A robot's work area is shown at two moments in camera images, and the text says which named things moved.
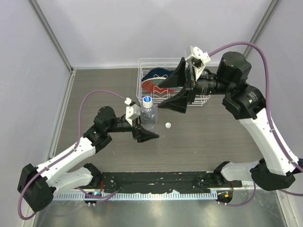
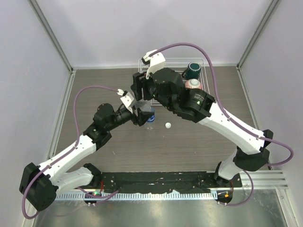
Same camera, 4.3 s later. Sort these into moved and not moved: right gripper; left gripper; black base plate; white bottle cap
Moved: right gripper; left gripper
Not moved: white bottle cap; black base plate
